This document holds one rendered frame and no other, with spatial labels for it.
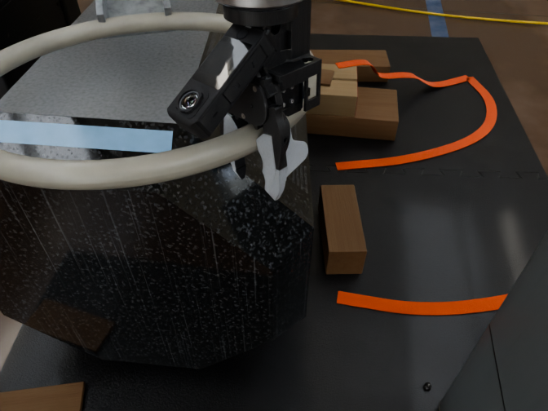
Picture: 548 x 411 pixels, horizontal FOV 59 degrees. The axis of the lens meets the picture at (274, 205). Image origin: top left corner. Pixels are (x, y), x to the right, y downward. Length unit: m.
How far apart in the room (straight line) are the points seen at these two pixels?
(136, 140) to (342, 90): 1.31
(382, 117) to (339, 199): 0.54
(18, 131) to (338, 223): 1.00
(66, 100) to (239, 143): 0.49
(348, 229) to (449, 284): 0.37
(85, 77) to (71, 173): 0.51
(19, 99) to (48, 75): 0.08
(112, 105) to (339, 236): 0.89
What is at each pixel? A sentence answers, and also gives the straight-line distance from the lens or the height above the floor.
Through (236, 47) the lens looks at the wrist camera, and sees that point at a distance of 0.47.
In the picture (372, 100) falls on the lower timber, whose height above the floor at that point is 0.12.
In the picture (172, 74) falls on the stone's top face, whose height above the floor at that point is 0.82.
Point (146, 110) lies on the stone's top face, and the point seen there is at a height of 0.82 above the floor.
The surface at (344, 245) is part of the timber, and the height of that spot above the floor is 0.14.
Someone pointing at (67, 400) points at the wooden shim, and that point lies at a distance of 1.48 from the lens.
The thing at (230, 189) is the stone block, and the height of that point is 0.70.
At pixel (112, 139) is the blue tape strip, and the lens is 0.87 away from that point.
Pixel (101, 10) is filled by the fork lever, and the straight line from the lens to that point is 0.91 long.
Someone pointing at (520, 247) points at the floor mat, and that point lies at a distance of 1.87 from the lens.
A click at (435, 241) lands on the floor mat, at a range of 1.77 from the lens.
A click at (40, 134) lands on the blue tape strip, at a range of 0.92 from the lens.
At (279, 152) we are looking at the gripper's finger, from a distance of 0.50.
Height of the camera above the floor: 1.31
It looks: 46 degrees down
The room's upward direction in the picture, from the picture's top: straight up
